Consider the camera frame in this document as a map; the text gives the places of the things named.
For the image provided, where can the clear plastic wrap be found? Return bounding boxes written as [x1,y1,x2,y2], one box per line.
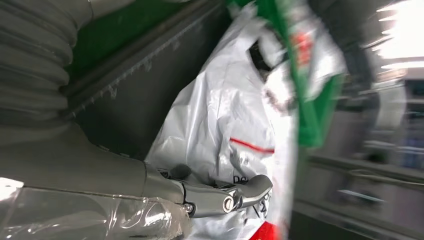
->
[0,178,193,240]

